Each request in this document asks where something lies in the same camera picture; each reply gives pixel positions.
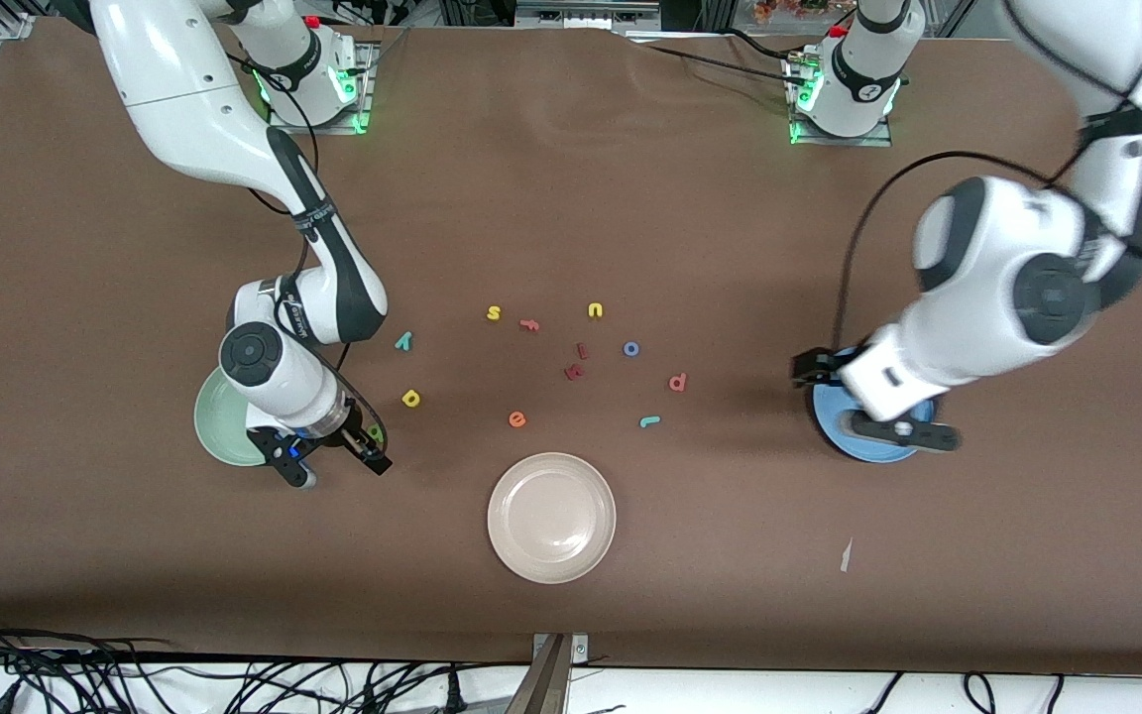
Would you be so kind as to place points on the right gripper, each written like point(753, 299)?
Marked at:
point(357, 435)

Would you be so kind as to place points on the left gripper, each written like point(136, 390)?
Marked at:
point(815, 369)

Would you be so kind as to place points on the yellow letter b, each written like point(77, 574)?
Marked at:
point(416, 401)

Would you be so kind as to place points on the teal letter y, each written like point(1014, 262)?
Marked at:
point(404, 339)

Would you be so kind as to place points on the pink letter p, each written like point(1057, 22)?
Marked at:
point(685, 381)

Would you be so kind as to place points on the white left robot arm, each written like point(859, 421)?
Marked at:
point(987, 268)

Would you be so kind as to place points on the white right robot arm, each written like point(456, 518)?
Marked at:
point(194, 109)

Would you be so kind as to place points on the blue plate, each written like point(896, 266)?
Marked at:
point(834, 426)

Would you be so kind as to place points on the green plate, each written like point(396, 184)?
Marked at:
point(219, 426)

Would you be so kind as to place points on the white paper scrap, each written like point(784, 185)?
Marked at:
point(846, 555)

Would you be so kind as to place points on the beige plate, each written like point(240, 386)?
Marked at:
point(551, 518)

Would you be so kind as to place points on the dark red letter k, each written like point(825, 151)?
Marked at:
point(574, 372)

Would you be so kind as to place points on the brown paper table cover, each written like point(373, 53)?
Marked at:
point(571, 198)

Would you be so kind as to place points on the pink orange flowers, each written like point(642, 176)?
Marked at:
point(789, 8)

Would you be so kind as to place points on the grey metal box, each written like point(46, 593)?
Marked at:
point(581, 12)

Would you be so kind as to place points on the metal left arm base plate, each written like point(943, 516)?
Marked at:
point(878, 142)

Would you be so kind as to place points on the metal table edge bracket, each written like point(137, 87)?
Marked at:
point(556, 654)

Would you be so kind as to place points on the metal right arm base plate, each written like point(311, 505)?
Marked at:
point(328, 130)

